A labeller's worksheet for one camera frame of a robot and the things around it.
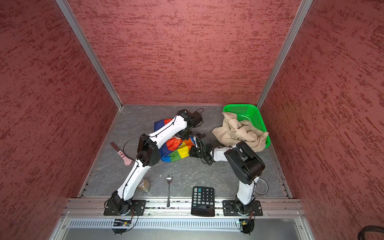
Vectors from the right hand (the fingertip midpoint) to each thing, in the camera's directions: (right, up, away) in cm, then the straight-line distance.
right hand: (188, 155), depth 94 cm
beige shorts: (+28, +15, -4) cm, 32 cm away
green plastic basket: (+46, +28, +14) cm, 55 cm away
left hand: (-6, +11, -2) cm, 13 cm away
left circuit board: (-32, -29, -21) cm, 48 cm away
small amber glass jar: (-21, -11, -20) cm, 31 cm away
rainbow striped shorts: (-8, +6, -6) cm, 11 cm away
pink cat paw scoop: (-36, -2, -6) cm, 37 cm away
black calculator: (+9, -20, -19) cm, 29 cm away
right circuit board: (+30, -29, -23) cm, 47 cm away
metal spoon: (-10, -11, -11) cm, 18 cm away
